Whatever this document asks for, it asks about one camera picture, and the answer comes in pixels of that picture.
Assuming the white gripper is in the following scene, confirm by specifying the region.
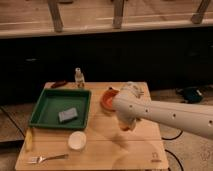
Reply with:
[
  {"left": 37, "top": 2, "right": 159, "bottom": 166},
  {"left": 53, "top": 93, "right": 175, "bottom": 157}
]
[{"left": 118, "top": 118, "right": 136, "bottom": 131}]

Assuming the red yellow apple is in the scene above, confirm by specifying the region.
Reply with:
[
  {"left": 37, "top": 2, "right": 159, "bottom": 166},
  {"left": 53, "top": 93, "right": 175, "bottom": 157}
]
[{"left": 121, "top": 125, "right": 130, "bottom": 131}]

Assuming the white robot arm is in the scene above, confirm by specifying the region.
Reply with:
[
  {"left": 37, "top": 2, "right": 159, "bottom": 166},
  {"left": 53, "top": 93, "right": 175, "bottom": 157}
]
[{"left": 112, "top": 82, "right": 213, "bottom": 140}]

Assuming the white paper cup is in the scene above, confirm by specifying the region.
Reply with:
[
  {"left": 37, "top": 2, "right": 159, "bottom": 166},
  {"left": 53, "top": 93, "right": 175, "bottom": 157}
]
[{"left": 68, "top": 131, "right": 87, "bottom": 150}]

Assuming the orange bowl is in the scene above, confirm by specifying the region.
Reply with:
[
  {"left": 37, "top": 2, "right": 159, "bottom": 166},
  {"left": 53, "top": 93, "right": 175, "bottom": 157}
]
[{"left": 100, "top": 89, "right": 118, "bottom": 112}]

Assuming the blue grey sponge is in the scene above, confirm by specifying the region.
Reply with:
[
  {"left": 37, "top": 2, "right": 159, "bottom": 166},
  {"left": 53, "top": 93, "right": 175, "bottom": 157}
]
[{"left": 58, "top": 108, "right": 78, "bottom": 123}]

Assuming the small clear bottle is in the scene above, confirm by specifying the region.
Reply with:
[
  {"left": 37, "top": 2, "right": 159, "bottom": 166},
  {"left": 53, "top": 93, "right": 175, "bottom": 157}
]
[{"left": 75, "top": 68, "right": 85, "bottom": 88}]

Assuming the blue black device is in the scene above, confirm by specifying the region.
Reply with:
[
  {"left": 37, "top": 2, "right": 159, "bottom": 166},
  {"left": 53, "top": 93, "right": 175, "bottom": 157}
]
[{"left": 182, "top": 88, "right": 203, "bottom": 104}]

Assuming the green plastic tray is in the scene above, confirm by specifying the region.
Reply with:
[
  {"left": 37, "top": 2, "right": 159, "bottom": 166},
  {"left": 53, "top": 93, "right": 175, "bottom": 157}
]
[{"left": 29, "top": 89, "right": 91, "bottom": 130}]

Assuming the silver fork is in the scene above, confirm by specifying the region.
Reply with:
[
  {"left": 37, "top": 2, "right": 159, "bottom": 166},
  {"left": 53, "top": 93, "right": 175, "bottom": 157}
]
[{"left": 27, "top": 154, "right": 69, "bottom": 164}]

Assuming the yellow banana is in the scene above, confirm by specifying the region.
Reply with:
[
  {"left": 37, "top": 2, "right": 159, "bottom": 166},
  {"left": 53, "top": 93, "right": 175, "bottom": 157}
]
[{"left": 25, "top": 128, "right": 33, "bottom": 152}]

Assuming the black cable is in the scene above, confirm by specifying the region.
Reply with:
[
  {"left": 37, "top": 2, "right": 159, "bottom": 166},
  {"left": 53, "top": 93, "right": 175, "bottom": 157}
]
[{"left": 161, "top": 129, "right": 185, "bottom": 171}]

